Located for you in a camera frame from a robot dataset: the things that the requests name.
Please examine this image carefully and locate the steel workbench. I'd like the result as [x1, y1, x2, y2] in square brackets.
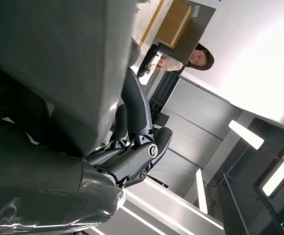
[132, 0, 174, 87]

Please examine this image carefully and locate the yellow tape on workbench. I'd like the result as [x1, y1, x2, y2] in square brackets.
[140, 0, 165, 47]

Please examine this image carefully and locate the brown cardboard box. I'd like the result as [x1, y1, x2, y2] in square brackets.
[156, 0, 192, 49]

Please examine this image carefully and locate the person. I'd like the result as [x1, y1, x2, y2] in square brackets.
[156, 43, 214, 72]

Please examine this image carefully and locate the black controller with cable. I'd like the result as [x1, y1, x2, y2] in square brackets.
[137, 44, 159, 78]

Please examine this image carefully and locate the long ceiling light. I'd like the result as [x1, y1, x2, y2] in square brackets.
[196, 168, 208, 215]
[229, 120, 265, 150]
[262, 151, 284, 197]

